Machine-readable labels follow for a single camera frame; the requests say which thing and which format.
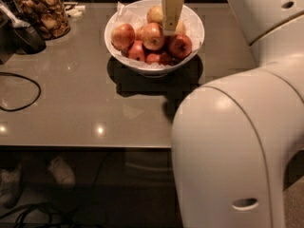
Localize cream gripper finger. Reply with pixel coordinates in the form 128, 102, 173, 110
161, 0, 184, 35

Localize red-yellow apple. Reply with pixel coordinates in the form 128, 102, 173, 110
142, 23, 165, 50

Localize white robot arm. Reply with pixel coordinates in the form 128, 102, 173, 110
172, 0, 304, 228

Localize yellow-green apple at back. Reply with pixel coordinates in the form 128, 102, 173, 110
146, 5, 163, 25

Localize yellow apple back right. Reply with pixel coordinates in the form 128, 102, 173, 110
175, 20, 186, 34

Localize white paper bowl liner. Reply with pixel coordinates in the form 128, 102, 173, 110
104, 0, 204, 77

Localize white ceramic bowl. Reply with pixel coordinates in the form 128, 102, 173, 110
104, 0, 205, 77

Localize red apple front right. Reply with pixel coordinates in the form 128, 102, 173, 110
167, 34, 192, 60

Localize red apple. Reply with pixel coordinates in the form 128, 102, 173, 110
167, 34, 192, 60
145, 52, 171, 66
111, 23, 135, 50
127, 40, 145, 62

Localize red apple front centre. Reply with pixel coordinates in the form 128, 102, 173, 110
145, 52, 171, 66

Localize red apple front left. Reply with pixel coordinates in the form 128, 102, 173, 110
127, 40, 145, 62

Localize red apple far left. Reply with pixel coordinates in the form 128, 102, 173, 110
111, 23, 135, 50

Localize small white items on table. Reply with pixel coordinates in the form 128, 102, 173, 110
65, 4, 86, 18

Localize glass jar of dried chips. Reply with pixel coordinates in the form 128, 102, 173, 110
13, 0, 70, 40

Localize black round appliance base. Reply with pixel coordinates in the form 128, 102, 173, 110
13, 26, 47, 54

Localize white plastic scoop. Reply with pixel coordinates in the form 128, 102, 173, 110
0, 0, 30, 29

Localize white shoe right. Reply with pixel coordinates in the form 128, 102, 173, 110
47, 157, 76, 188

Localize white shoe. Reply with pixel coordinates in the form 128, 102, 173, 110
47, 157, 76, 188
0, 166, 22, 208

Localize white shoe left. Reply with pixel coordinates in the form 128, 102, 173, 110
0, 166, 22, 208

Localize black cable on table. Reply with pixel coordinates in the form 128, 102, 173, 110
0, 71, 43, 113

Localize black cables on floor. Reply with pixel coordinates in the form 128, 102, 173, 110
0, 202, 105, 228

